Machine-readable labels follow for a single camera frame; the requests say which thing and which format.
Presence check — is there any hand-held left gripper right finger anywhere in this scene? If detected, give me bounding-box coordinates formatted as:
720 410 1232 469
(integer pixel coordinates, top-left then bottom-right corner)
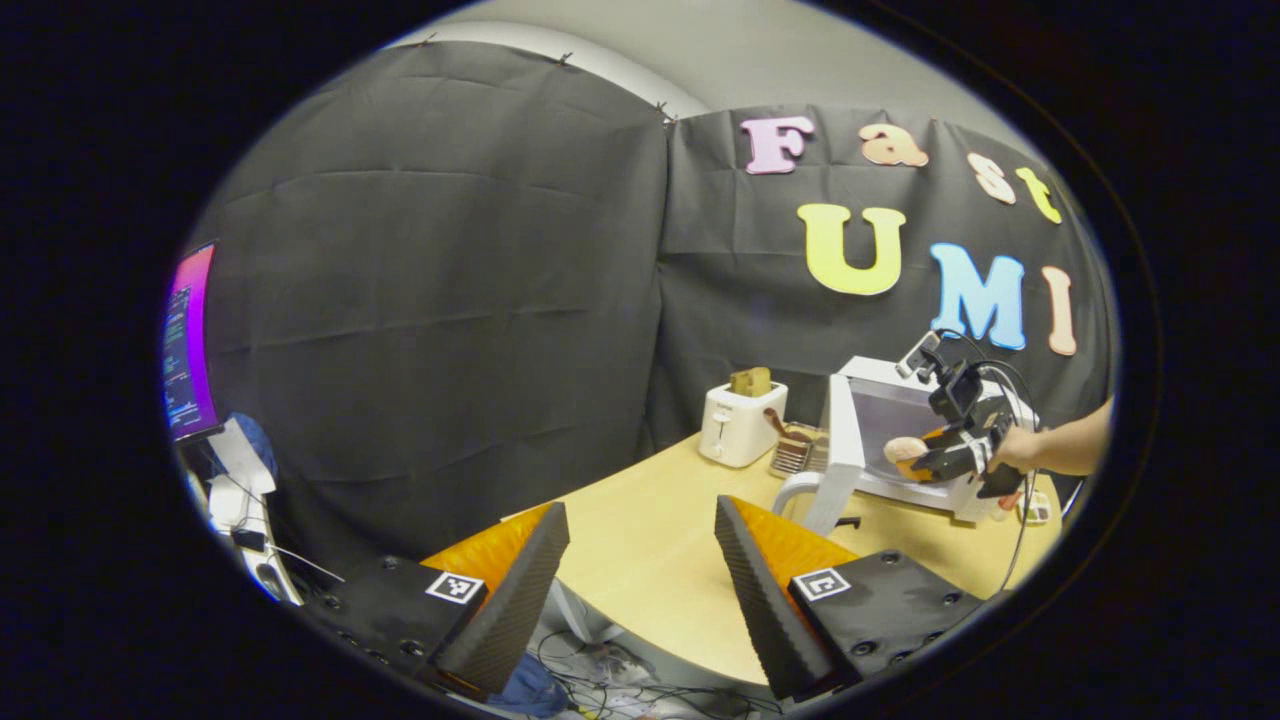
714 495 986 701

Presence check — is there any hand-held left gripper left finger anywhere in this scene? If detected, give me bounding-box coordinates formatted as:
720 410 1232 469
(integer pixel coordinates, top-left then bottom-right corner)
305 502 571 698

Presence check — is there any tan bread roll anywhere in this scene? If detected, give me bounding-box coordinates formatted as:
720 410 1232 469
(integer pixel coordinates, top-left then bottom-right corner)
884 437 937 482

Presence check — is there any white microwave oven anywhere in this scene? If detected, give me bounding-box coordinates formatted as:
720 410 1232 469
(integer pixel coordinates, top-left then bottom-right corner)
775 355 1041 536

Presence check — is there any blue cloth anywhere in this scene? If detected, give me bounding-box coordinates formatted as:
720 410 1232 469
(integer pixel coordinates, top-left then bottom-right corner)
488 655 573 718

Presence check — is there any white toaster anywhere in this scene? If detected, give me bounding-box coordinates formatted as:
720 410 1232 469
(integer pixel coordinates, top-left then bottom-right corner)
698 380 789 469

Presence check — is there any black backdrop cloth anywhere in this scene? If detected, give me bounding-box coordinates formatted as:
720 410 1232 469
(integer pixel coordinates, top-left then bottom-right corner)
190 40 1116 581

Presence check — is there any computer monitor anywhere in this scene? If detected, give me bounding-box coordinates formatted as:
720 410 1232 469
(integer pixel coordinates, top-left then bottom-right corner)
163 242 223 443

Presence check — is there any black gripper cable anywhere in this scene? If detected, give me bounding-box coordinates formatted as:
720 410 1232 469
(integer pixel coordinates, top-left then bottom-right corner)
935 328 1043 593

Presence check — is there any tangle of floor cables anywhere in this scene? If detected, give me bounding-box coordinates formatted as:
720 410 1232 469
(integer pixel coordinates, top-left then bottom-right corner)
538 628 786 720

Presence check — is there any wire rack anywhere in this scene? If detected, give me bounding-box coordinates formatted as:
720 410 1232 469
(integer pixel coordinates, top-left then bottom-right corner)
770 422 831 479

